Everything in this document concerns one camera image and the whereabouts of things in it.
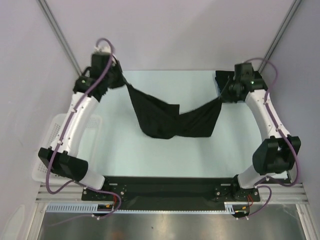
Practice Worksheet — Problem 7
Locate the vertical aluminium post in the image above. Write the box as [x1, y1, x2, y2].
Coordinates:
[36, 0, 82, 75]
[264, 0, 304, 61]

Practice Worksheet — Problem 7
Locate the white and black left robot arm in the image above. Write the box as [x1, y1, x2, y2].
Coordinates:
[38, 51, 119, 200]

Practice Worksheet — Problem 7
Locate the white slotted cable duct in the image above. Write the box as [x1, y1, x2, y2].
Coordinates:
[46, 201, 250, 214]

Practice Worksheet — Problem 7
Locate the aluminium frame rail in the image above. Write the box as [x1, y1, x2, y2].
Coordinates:
[36, 184, 309, 204]

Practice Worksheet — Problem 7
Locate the left vertical aluminium post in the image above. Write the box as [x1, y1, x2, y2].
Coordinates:
[36, 0, 82, 75]

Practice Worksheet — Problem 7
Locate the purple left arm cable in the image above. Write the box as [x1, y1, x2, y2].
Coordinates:
[44, 37, 122, 223]

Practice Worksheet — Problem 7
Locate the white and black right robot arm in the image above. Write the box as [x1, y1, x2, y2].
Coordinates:
[228, 60, 301, 201]

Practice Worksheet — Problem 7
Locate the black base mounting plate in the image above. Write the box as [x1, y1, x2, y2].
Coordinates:
[81, 176, 261, 212]

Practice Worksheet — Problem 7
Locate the folded black t shirt with logo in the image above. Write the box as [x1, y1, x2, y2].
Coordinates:
[214, 70, 270, 103]

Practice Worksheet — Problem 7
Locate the right vertical aluminium post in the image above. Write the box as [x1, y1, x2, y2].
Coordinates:
[264, 0, 304, 61]

